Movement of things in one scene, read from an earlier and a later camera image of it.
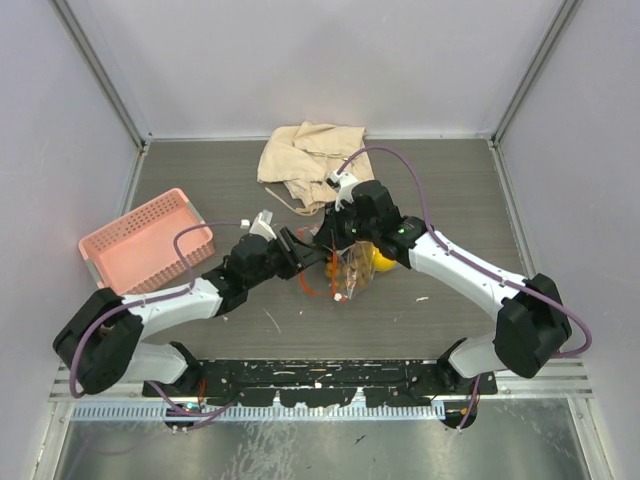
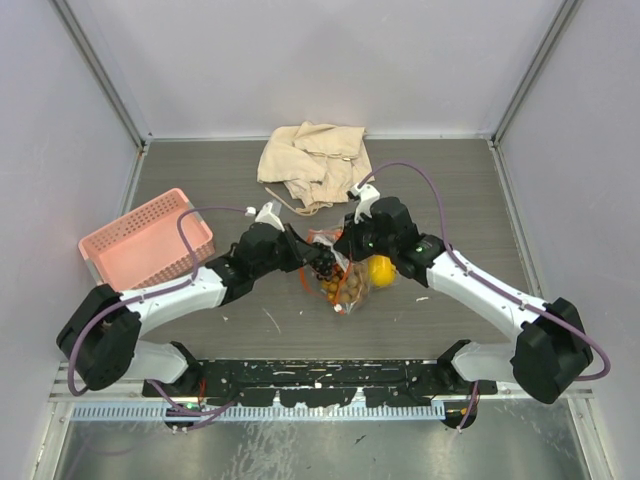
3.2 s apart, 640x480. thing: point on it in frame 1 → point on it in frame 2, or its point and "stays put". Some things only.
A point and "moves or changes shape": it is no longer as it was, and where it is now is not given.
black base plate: x=324 y=383 stays put
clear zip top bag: x=351 y=269 moves or changes shape
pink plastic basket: x=135 y=254 stays put
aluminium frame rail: x=124 y=393 stays put
